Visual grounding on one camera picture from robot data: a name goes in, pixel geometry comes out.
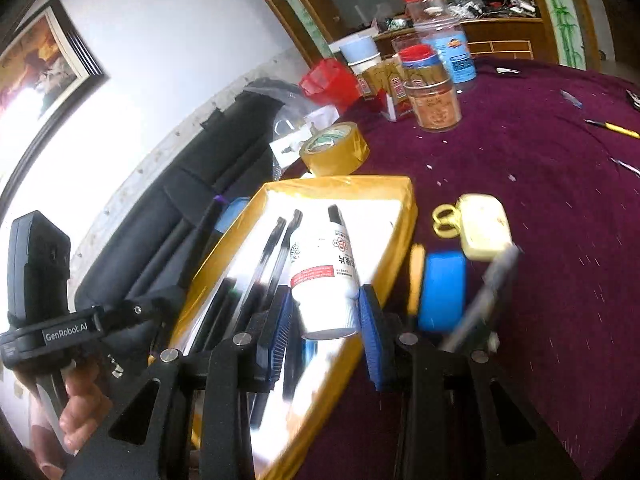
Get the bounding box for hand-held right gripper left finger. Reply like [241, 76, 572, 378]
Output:
[62, 287, 296, 480]

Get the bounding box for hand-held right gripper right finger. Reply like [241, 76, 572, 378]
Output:
[357, 284, 583, 480]

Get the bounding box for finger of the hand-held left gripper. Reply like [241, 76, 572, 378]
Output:
[102, 284, 187, 334]

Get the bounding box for white bottle with black cap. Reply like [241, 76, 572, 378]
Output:
[289, 204, 362, 341]

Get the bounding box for yellow taped cardboard tray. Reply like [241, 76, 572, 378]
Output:
[167, 175, 418, 480]

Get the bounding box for person's left hand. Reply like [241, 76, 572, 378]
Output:
[56, 360, 114, 454]

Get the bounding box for silver pen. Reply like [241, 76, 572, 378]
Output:
[440, 245, 521, 354]

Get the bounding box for small gold scissors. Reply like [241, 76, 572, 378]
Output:
[432, 203, 461, 239]

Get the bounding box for cream plastic case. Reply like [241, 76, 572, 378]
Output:
[457, 193, 512, 262]

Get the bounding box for black backpack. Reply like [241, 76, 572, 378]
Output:
[75, 77, 307, 342]

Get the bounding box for tan packing tape roll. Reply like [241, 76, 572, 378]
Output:
[299, 121, 371, 177]

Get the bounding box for clear plastic bag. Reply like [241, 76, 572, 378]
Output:
[270, 107, 342, 169]

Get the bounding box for red-lidded jar with orange contents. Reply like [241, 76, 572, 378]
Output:
[399, 44, 462, 134]

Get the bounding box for red plastic basket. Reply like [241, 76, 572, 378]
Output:
[299, 57, 362, 111]

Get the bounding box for gold and red packet box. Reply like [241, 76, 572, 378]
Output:
[357, 57, 416, 122]

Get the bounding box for light blue lidded tub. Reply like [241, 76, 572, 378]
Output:
[340, 36, 382, 77]

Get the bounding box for blue-labelled clear plastic jar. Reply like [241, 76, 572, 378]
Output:
[404, 0, 479, 87]

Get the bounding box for silver tweezers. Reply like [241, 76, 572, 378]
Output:
[610, 157, 640, 179]

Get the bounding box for yellow utility knife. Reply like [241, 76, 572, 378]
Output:
[584, 119, 640, 140]

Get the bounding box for wooden cabinet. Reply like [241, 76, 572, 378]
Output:
[372, 16, 547, 62]

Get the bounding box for green bamboo print panel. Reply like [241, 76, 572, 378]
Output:
[530, 0, 587, 69]

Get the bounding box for yellow-handled knife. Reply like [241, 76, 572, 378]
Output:
[407, 244, 426, 319]

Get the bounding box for framed wall picture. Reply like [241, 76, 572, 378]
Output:
[0, 0, 109, 127]

